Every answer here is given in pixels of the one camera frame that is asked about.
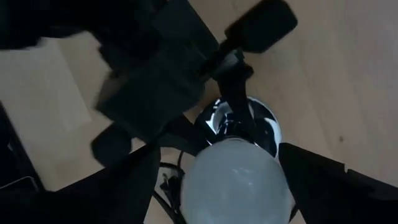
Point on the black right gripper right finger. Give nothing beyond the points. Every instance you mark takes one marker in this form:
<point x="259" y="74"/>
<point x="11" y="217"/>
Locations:
<point x="342" y="199"/>

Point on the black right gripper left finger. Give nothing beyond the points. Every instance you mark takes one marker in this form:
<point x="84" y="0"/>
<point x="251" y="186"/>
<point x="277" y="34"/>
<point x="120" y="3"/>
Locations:
<point x="77" y="205"/>

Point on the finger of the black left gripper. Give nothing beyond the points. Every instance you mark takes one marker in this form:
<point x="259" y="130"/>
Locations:
<point x="110" y="144"/>
<point x="261" y="25"/>

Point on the chrome lamp base with socket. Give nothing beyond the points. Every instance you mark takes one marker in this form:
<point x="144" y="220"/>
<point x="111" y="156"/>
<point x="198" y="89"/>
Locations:
<point x="216" y="116"/>

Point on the white light bulb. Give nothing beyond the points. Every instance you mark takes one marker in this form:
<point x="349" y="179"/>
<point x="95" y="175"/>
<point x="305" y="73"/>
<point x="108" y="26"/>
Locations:
<point x="236" y="186"/>

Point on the black aluminium table frame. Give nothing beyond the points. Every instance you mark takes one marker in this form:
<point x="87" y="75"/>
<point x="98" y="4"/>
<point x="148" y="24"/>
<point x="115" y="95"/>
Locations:
<point x="15" y="155"/>

